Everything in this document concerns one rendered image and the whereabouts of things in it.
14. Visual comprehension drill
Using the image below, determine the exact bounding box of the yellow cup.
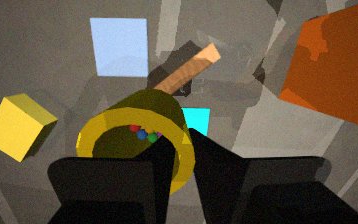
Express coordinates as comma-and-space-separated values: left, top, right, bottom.
76, 88, 196, 195

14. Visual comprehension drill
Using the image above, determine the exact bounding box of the green marble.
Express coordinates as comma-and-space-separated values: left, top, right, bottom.
147, 132, 158, 143

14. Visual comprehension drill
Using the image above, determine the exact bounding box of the yellow cube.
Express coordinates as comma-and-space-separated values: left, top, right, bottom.
0, 94, 58, 162

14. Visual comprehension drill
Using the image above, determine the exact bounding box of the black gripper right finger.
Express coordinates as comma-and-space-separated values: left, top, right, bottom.
188, 128, 332, 224

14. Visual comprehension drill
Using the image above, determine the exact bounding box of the blue marble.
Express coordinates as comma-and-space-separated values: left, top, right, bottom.
137, 129, 148, 140

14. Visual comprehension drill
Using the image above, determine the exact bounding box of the red marble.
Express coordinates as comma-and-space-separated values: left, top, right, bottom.
129, 125, 141, 132

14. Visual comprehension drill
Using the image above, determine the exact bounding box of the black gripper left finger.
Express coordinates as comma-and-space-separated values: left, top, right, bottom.
47, 135, 175, 224

